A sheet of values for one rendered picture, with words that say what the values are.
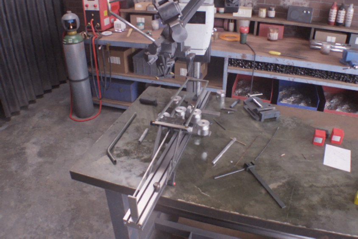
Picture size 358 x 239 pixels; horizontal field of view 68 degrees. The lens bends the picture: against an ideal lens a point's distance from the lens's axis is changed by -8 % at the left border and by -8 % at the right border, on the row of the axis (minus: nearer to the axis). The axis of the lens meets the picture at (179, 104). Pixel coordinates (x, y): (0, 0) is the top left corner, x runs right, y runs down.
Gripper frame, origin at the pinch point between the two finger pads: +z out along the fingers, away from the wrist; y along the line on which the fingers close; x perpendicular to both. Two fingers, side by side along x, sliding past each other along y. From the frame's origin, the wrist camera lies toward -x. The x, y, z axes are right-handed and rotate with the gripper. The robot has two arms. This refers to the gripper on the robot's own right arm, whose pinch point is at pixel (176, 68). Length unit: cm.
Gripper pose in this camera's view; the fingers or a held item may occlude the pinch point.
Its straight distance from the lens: 117.7
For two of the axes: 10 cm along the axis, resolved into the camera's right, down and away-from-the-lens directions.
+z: 0.1, 8.6, 5.1
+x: 3.3, -4.8, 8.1
